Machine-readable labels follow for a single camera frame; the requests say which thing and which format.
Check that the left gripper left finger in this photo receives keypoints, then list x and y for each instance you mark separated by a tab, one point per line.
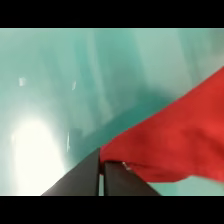
81	176

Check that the red T-shirt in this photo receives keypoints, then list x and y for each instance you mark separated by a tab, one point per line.
180	140

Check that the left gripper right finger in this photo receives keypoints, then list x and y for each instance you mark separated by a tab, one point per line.
123	181

